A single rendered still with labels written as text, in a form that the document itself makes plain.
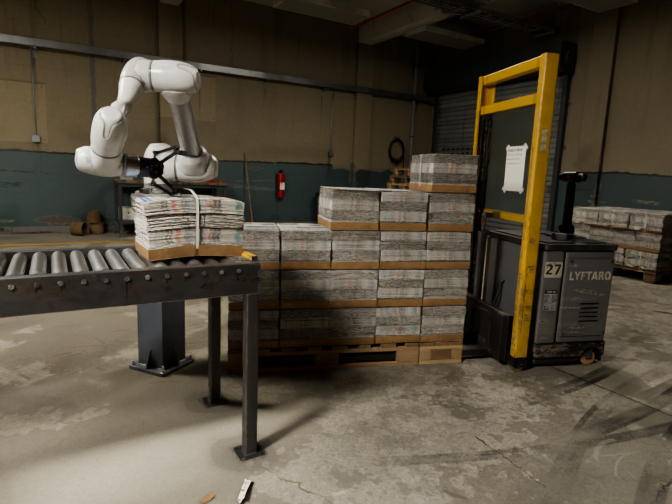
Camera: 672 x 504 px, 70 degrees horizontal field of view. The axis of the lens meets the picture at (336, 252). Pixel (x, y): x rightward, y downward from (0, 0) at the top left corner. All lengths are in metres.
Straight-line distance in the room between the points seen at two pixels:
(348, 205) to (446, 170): 0.62
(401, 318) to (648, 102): 6.73
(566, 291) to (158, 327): 2.42
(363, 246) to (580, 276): 1.36
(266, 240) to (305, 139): 7.55
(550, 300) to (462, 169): 0.97
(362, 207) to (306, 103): 7.56
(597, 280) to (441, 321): 1.00
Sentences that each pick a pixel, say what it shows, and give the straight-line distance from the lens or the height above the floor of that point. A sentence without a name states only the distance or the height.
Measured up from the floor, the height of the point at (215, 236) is 0.89.
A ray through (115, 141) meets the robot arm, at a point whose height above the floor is 1.23.
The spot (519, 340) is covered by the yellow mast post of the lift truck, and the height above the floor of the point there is 0.20.
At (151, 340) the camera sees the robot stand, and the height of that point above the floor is 0.18.
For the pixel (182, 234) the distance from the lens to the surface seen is 1.93.
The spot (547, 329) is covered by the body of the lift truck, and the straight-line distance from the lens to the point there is 3.28.
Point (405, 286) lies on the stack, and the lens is 2.93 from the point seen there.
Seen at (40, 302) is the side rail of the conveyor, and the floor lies 0.72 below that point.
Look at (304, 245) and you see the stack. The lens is 2.73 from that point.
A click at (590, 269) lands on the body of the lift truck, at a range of 3.35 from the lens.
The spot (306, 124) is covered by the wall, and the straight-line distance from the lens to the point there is 10.19.
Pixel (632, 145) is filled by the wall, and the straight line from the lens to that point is 9.01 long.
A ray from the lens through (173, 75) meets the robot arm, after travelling 2.31.
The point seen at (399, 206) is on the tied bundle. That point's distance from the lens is 2.84.
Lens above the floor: 1.16
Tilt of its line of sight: 9 degrees down
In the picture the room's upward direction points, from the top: 2 degrees clockwise
